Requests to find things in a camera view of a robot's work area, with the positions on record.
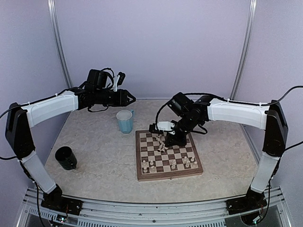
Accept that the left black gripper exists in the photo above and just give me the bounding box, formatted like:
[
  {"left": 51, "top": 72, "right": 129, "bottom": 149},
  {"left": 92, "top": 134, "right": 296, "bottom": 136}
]
[{"left": 94, "top": 88, "right": 136, "bottom": 107}]

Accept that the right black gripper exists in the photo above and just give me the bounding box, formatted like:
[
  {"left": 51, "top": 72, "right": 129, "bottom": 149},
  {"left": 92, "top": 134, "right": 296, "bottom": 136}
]
[{"left": 165, "top": 114, "right": 200, "bottom": 147}]

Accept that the white chess king piece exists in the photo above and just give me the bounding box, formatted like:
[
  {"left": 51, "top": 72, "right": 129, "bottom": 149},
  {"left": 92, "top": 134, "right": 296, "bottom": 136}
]
[{"left": 170, "top": 160, "right": 177, "bottom": 171}]

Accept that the wooden chess board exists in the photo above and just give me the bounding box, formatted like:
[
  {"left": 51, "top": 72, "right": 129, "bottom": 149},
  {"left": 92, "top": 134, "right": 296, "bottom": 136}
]
[{"left": 135, "top": 130, "right": 203, "bottom": 181}]

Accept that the white chess rook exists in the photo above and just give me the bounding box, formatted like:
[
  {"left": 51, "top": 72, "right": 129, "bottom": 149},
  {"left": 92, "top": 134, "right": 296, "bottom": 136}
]
[{"left": 150, "top": 166, "right": 156, "bottom": 173}]

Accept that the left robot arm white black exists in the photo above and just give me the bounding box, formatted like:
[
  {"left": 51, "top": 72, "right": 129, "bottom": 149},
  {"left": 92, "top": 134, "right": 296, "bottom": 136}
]
[{"left": 5, "top": 68, "right": 136, "bottom": 210}]

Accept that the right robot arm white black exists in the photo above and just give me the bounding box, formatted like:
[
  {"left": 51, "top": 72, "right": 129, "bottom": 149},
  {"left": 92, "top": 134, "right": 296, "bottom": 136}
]
[{"left": 162, "top": 92, "right": 288, "bottom": 210}]

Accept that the white chess piece pile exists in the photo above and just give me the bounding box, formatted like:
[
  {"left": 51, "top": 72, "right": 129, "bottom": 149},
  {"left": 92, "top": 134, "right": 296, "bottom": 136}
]
[{"left": 155, "top": 135, "right": 166, "bottom": 153}]

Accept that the light blue mug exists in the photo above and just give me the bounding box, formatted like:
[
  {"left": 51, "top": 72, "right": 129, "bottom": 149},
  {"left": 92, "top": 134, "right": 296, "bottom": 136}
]
[{"left": 116, "top": 110, "right": 134, "bottom": 134}]

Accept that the black ribbed cup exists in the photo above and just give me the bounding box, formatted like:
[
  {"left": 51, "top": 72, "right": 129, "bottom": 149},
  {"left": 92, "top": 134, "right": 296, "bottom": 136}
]
[{"left": 55, "top": 146, "right": 77, "bottom": 170}]

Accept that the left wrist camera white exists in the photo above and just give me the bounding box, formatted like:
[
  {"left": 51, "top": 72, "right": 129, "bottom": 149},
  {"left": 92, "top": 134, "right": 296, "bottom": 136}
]
[{"left": 113, "top": 72, "right": 126, "bottom": 92}]

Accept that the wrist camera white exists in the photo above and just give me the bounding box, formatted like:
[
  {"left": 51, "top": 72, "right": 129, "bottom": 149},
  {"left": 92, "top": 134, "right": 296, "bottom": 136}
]
[
  {"left": 113, "top": 72, "right": 126, "bottom": 92},
  {"left": 149, "top": 122, "right": 175, "bottom": 134}
]

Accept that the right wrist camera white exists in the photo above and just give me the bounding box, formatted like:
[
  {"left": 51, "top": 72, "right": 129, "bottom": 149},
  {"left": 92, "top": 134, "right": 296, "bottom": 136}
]
[{"left": 149, "top": 122, "right": 175, "bottom": 134}]

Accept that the left aluminium corner post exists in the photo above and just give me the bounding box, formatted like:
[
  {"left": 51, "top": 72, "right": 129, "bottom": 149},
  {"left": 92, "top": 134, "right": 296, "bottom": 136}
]
[{"left": 47, "top": 0, "right": 73, "bottom": 88}]

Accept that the aluminium corner post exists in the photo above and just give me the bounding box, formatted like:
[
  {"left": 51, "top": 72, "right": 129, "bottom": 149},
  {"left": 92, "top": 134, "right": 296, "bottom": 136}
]
[
  {"left": 230, "top": 0, "right": 258, "bottom": 100},
  {"left": 47, "top": 0, "right": 73, "bottom": 88}
]

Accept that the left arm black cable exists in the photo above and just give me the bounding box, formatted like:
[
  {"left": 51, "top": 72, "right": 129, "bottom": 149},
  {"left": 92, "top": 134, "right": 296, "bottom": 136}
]
[{"left": 0, "top": 67, "right": 116, "bottom": 160}]

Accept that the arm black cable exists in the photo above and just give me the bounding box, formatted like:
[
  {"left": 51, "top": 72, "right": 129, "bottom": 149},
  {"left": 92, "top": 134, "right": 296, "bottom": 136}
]
[
  {"left": 155, "top": 85, "right": 303, "bottom": 152},
  {"left": 0, "top": 67, "right": 116, "bottom": 160}
]

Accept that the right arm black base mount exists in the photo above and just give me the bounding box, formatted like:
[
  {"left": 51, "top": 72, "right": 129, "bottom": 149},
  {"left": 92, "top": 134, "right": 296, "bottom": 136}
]
[{"left": 226, "top": 196, "right": 267, "bottom": 215}]

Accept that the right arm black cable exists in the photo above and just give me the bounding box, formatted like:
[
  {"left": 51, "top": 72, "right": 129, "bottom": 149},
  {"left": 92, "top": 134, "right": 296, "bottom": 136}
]
[{"left": 155, "top": 85, "right": 303, "bottom": 152}]

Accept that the aluminium front rail frame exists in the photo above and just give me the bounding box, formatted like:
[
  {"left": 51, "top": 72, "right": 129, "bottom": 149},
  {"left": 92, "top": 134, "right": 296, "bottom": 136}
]
[{"left": 16, "top": 186, "right": 292, "bottom": 227}]

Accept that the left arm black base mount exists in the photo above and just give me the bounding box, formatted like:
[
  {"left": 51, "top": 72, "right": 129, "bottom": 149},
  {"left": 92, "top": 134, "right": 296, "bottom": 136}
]
[{"left": 41, "top": 197, "right": 83, "bottom": 216}]

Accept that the right aluminium corner post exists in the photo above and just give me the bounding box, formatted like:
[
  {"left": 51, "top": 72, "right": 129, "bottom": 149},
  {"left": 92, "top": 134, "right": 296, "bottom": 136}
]
[{"left": 230, "top": 0, "right": 258, "bottom": 100}]

